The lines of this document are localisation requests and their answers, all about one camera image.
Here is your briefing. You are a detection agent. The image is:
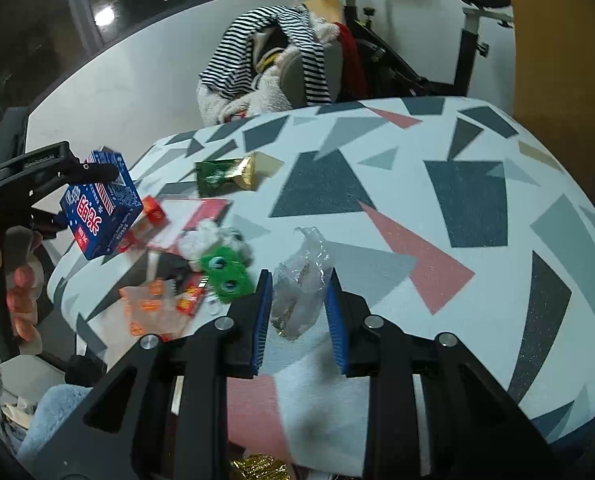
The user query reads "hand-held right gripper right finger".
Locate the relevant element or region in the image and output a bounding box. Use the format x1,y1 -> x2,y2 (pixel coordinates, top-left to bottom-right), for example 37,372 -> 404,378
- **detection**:
324,268 -> 554,480

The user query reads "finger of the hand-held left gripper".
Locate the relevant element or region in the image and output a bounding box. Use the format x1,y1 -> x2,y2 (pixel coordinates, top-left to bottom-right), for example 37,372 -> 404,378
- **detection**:
27,207 -> 70,240
70,159 -> 120,182

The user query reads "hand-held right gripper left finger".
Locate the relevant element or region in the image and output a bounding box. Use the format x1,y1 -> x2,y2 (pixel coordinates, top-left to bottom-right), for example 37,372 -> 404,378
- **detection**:
62,269 -> 275,480

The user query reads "blue milk carton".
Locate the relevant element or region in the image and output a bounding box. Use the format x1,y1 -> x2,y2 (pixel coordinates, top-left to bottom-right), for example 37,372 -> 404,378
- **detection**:
60,149 -> 144,261

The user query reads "clear plastic bag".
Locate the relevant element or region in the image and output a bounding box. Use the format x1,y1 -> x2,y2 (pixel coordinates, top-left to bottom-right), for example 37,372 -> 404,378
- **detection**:
272,226 -> 335,339

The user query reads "pink packet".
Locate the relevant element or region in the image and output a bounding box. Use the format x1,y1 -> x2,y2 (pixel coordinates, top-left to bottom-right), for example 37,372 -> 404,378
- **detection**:
147,197 -> 230,252

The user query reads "person's left hand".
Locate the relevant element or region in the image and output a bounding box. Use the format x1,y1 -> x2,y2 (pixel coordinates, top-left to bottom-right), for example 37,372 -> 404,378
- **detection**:
0,227 -> 45,356

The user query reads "green toy figure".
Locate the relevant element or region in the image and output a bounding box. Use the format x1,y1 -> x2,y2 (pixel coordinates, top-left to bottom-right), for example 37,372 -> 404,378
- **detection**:
200,247 -> 254,305

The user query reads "small red box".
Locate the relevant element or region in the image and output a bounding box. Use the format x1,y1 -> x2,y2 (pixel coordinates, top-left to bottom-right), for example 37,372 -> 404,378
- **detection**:
142,196 -> 167,225

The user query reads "red and yellow wrapper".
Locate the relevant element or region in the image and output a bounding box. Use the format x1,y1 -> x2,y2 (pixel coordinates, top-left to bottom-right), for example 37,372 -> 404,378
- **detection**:
177,280 -> 211,317

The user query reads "white crumpled tissue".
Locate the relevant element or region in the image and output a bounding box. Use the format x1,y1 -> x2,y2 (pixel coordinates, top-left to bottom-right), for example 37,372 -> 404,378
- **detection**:
177,217 -> 250,262

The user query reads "orange translucent wrapper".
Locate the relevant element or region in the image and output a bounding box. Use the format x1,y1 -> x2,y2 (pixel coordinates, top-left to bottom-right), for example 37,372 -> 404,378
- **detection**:
120,280 -> 188,341

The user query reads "green and gold snack wrapper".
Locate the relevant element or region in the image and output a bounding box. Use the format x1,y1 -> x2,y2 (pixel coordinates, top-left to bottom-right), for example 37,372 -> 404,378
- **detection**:
194,154 -> 284,198

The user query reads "gold foil packet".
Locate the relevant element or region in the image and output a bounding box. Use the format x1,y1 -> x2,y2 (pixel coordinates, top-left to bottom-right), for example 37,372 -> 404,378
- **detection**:
230,452 -> 293,480

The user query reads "black and white striped shirt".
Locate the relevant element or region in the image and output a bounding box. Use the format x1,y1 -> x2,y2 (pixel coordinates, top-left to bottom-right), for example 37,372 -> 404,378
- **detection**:
200,5 -> 334,106

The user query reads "light blue fleece robe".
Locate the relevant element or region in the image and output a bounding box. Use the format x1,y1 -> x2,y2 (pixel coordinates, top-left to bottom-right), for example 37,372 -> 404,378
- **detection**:
17,384 -> 99,467

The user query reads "dark garment with yellow stripes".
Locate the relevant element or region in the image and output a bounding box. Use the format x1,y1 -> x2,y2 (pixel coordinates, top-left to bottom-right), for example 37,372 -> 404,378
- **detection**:
252,27 -> 298,78

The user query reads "geometric patterned table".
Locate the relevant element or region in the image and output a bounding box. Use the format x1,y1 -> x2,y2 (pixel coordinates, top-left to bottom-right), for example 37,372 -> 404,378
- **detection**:
47,95 -> 595,480

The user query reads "red scarf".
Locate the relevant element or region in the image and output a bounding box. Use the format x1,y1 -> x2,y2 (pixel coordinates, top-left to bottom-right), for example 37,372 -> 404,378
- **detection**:
335,22 -> 371,102

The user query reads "black exercise bike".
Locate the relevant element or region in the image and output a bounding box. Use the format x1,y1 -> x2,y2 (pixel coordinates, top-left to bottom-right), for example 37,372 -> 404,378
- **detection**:
300,0 -> 515,99

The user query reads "orange wooden panel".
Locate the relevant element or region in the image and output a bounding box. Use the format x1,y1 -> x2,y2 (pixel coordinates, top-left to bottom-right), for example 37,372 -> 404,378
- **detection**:
505,0 -> 595,201

